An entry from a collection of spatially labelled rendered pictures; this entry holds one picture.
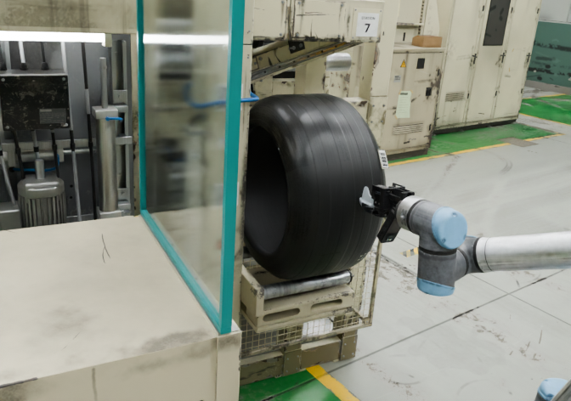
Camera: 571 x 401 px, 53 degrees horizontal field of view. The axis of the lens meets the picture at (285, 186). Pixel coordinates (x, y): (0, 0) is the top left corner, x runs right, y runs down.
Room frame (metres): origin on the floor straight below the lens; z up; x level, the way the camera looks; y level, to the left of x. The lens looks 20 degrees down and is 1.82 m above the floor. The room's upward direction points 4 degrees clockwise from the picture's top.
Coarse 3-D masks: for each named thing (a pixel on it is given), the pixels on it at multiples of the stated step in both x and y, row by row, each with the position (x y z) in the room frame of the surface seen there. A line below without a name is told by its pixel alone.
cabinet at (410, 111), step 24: (360, 48) 6.44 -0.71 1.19; (408, 48) 6.27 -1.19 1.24; (432, 48) 6.51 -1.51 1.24; (360, 72) 6.41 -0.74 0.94; (408, 72) 6.30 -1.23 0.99; (432, 72) 6.55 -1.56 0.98; (408, 96) 6.33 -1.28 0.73; (432, 96) 6.59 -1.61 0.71; (408, 120) 6.37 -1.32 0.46; (432, 120) 6.64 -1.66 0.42; (384, 144) 6.16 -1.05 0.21; (408, 144) 6.40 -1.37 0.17
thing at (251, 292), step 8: (248, 272) 1.63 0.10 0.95; (248, 280) 1.58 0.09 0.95; (256, 280) 1.58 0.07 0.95; (240, 288) 1.62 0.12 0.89; (248, 288) 1.57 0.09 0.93; (256, 288) 1.53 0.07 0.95; (240, 296) 1.62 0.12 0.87; (248, 296) 1.57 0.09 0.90; (256, 296) 1.52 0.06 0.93; (248, 304) 1.56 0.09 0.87; (256, 304) 1.52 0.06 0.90; (256, 312) 1.52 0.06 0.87
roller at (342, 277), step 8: (336, 272) 1.72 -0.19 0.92; (344, 272) 1.73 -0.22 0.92; (288, 280) 1.64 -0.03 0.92; (296, 280) 1.65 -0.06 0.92; (304, 280) 1.65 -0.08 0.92; (312, 280) 1.66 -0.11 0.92; (320, 280) 1.67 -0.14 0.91; (328, 280) 1.68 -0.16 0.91; (336, 280) 1.70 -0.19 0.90; (344, 280) 1.71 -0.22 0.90; (264, 288) 1.59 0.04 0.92; (272, 288) 1.59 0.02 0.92; (280, 288) 1.60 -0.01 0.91; (288, 288) 1.61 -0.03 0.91; (296, 288) 1.62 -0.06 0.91; (304, 288) 1.64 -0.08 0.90; (312, 288) 1.65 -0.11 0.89; (320, 288) 1.68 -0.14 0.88; (264, 296) 1.57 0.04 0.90; (272, 296) 1.59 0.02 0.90; (280, 296) 1.60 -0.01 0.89
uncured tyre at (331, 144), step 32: (288, 96) 1.77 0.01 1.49; (320, 96) 1.81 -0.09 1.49; (256, 128) 1.99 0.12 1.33; (288, 128) 1.62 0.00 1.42; (320, 128) 1.62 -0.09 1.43; (352, 128) 1.67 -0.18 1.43; (256, 160) 2.03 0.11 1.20; (288, 160) 1.58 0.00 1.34; (320, 160) 1.55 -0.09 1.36; (352, 160) 1.59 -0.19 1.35; (256, 192) 2.01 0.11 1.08; (288, 192) 1.55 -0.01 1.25; (320, 192) 1.51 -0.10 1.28; (352, 192) 1.55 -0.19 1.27; (256, 224) 1.94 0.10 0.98; (288, 224) 1.54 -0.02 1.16; (320, 224) 1.50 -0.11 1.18; (352, 224) 1.55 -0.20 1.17; (256, 256) 1.73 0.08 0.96; (288, 256) 1.55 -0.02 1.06; (320, 256) 1.53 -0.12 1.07; (352, 256) 1.60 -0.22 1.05
